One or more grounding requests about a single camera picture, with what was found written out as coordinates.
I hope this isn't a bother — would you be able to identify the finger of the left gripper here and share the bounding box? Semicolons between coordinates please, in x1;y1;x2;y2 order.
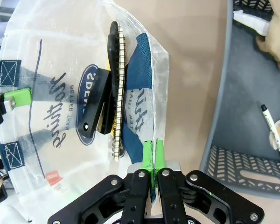
0;88;33;131

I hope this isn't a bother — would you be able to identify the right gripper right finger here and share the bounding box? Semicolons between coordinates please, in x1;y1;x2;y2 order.
155;139;266;224

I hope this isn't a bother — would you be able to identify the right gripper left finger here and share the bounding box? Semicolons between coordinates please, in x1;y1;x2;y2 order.
48;140;156;224

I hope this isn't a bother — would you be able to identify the clear shopping bag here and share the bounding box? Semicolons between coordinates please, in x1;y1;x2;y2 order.
0;0;170;224

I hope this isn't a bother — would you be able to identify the person's left hand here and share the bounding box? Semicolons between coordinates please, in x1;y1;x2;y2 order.
255;0;280;77

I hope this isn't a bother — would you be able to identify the black stapler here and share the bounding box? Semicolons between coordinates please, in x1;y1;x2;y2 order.
78;67;113;139

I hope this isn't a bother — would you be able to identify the spiral-bound notebook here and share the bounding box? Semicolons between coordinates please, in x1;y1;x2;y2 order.
111;21;128;162

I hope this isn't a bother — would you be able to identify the black rounded flat item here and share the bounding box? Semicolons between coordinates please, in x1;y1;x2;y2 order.
106;21;120;70

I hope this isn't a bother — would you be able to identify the black and white marker pen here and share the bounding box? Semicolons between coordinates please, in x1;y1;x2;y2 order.
260;104;280;167

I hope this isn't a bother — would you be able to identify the grey plastic basket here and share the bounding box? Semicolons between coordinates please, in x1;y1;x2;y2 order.
199;0;280;196

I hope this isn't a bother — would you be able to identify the white packaged item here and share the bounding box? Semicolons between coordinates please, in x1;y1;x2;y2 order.
232;9;272;37

